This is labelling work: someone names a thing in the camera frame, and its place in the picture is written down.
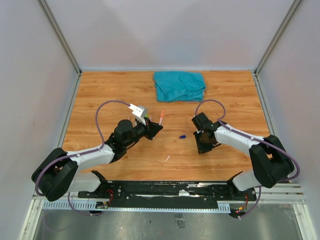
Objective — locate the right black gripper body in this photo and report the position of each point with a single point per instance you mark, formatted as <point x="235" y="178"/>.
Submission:
<point x="203" y="145"/>

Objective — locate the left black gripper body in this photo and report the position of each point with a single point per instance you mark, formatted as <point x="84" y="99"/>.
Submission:
<point x="148" y="133"/>

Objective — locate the orange pen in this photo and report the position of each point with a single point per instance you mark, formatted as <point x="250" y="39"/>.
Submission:
<point x="161" y="117"/>

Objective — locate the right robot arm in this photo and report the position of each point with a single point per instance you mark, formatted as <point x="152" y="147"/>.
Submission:
<point x="269" y="160"/>

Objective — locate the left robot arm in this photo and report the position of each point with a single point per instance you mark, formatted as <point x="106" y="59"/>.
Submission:
<point x="61" y="171"/>

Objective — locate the teal folded cloth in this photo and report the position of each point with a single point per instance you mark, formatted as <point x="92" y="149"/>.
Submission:
<point x="179" y="86"/>

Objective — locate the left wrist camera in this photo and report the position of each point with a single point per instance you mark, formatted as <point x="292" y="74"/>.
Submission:
<point x="139" y="112"/>

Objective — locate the grey slotted cable duct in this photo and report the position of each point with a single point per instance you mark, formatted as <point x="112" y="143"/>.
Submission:
<point x="83" y="205"/>

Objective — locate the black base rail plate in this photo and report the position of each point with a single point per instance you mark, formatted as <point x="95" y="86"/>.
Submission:
<point x="168" y="194"/>

